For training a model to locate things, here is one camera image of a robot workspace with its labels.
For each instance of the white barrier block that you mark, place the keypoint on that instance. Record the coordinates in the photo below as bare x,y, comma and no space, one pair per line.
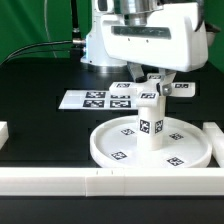
216,137
4,135

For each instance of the black cable connector post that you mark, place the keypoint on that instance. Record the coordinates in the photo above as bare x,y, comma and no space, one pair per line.
76,34

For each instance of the white cross-shaped table base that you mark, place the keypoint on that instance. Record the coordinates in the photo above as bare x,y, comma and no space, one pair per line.
150,88

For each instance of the white round table top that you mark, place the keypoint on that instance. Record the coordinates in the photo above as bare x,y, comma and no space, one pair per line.
113,144

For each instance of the white front barrier rail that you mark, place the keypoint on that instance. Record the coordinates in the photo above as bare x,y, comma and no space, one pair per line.
111,182

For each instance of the white marker tag plate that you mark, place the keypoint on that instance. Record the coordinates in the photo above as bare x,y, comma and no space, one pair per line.
96,100

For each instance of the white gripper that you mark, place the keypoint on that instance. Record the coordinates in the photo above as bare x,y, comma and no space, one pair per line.
170,40

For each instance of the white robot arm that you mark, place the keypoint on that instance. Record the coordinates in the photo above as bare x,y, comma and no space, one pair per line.
135,13

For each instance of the white right barrier block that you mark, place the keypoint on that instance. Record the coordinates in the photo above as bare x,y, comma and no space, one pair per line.
216,137

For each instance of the white left barrier block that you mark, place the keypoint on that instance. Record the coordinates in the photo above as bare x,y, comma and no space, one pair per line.
4,135

